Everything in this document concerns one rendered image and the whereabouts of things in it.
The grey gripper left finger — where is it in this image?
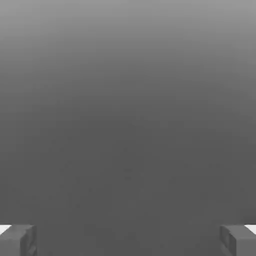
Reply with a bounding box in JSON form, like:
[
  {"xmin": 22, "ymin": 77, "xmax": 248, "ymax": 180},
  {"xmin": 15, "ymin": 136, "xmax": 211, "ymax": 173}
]
[{"xmin": 0, "ymin": 224, "xmax": 38, "ymax": 256}]

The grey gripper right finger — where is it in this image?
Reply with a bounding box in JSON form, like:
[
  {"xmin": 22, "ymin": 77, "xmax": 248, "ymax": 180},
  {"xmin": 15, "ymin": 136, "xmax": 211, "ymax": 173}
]
[{"xmin": 219, "ymin": 224, "xmax": 256, "ymax": 256}]

